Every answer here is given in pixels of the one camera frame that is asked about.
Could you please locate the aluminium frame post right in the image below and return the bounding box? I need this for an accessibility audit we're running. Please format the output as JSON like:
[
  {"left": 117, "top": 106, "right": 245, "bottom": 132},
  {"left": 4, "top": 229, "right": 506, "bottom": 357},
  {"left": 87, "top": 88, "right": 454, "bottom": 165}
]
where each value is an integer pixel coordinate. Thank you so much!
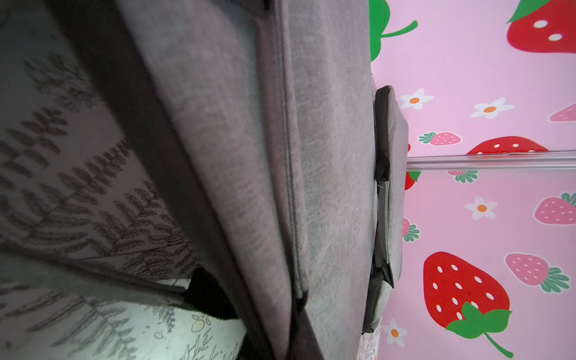
[{"left": 406, "top": 151, "right": 575, "bottom": 172}]

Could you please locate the grey laptop bag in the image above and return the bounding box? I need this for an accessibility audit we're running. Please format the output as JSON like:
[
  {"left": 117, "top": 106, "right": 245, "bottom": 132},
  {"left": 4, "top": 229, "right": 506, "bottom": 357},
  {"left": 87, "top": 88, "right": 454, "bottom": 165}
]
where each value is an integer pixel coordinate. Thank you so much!
[{"left": 46, "top": 1, "right": 408, "bottom": 359}]

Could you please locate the floral patterned table mat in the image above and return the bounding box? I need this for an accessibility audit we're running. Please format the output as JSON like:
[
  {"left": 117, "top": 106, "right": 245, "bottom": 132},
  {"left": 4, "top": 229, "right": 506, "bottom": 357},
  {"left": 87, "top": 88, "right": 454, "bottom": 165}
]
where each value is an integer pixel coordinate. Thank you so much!
[{"left": 0, "top": 0, "right": 383, "bottom": 360}]

